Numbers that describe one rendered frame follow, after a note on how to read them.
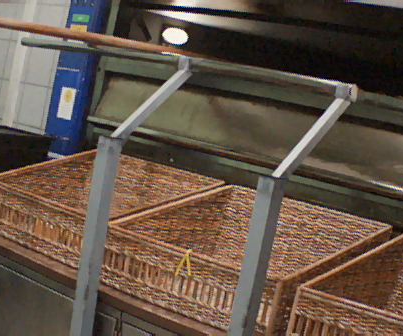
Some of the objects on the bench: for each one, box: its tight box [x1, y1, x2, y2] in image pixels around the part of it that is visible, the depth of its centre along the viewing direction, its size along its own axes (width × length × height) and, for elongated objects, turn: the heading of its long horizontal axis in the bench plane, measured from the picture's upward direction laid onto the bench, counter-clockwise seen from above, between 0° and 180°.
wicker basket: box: [0, 149, 226, 275], centre depth 274 cm, size 49×56×28 cm
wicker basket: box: [99, 184, 393, 336], centre depth 234 cm, size 49×56×28 cm
